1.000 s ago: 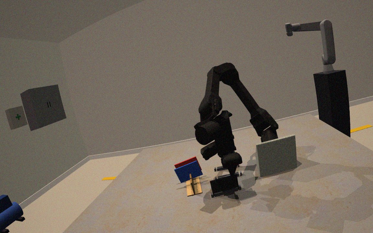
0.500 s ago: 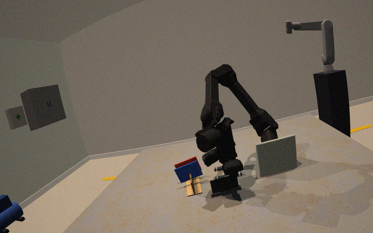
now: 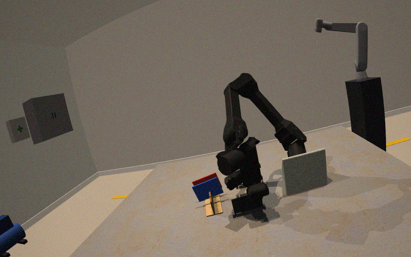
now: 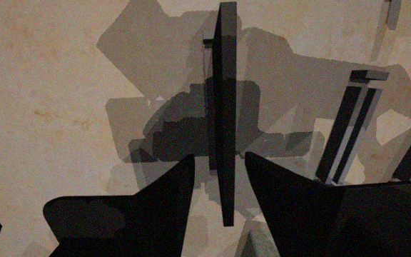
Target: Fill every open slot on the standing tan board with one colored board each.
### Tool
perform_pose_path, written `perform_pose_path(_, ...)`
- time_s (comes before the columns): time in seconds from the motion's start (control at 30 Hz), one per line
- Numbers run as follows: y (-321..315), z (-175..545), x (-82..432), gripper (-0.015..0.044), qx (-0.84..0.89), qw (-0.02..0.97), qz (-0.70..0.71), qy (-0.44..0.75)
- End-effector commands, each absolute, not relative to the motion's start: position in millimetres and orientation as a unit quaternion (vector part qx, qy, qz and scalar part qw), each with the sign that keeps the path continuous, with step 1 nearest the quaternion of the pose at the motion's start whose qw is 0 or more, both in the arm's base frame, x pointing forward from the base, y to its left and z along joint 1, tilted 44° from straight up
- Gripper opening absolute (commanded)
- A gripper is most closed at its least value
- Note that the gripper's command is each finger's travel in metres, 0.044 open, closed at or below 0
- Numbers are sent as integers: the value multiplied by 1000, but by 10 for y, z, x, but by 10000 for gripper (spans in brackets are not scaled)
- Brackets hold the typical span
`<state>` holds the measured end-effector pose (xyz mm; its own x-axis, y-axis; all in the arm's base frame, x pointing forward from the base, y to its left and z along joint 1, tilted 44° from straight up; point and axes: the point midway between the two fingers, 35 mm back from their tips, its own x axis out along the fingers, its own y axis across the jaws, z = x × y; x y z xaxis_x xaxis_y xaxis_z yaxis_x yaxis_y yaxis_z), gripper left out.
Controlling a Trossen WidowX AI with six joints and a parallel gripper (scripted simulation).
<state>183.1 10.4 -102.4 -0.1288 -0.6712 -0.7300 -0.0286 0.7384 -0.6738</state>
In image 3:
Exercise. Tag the blue board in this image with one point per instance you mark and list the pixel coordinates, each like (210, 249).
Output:
(202, 190)

